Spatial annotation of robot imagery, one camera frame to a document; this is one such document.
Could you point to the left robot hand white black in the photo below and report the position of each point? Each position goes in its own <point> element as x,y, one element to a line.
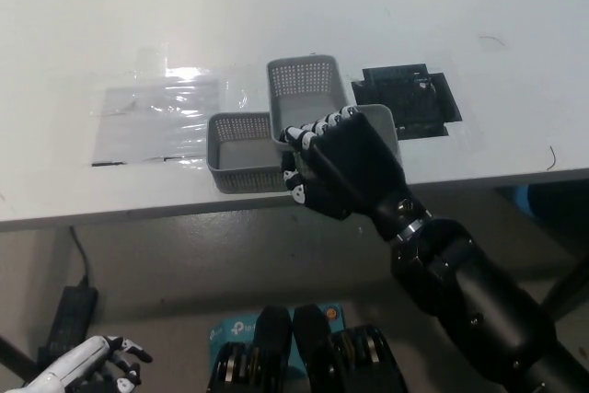
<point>76,363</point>

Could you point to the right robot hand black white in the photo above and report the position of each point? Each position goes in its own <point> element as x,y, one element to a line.
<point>354,167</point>

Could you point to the short grey perforated basket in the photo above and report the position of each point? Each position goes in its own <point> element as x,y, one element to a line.
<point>303,103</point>

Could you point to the teal tp-link box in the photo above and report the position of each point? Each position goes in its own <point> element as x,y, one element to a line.
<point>232,329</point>

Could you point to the blue object under desk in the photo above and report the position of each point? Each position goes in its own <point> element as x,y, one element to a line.
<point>523,202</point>

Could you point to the left black robot body block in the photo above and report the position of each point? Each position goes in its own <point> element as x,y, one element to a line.
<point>271,347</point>

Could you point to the black power adapter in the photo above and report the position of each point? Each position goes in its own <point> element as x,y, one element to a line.
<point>73,317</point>

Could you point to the black diagonal bar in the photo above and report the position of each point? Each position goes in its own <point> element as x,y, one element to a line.
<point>14,356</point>

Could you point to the long grey perforated basket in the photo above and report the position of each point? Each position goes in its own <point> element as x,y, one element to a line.
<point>234,176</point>

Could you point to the thin black tape strip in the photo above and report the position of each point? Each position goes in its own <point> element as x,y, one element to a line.
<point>108,164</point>

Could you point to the transparent plastic sheet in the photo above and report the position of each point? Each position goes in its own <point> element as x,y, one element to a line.
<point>156,126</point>

